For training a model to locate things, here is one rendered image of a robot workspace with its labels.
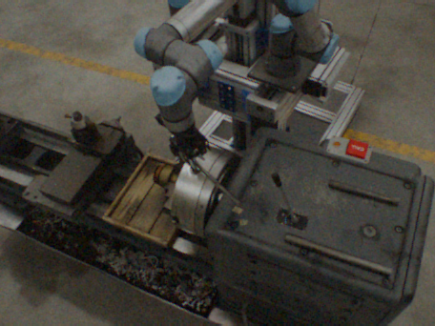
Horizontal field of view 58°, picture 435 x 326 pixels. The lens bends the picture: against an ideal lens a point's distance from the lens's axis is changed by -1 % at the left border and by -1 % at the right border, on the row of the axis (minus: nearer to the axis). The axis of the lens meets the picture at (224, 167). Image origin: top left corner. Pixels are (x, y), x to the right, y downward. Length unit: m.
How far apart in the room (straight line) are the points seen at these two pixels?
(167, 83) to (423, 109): 2.74
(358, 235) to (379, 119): 2.12
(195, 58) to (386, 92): 2.65
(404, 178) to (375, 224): 0.19
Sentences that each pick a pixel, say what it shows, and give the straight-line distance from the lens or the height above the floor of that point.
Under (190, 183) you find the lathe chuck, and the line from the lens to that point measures 1.27.
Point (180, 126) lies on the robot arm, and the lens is 0.93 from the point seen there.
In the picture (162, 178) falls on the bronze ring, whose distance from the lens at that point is 1.44.
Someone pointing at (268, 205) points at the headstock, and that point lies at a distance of 1.18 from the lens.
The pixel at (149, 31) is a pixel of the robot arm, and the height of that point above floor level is 1.71.
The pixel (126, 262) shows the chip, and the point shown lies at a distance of 1.91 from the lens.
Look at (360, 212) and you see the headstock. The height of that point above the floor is 1.26.
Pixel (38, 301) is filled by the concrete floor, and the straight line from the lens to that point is 2.69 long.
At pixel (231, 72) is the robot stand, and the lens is 1.84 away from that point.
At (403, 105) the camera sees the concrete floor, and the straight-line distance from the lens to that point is 3.38.
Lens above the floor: 2.27
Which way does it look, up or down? 54 degrees down
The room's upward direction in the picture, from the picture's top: 6 degrees counter-clockwise
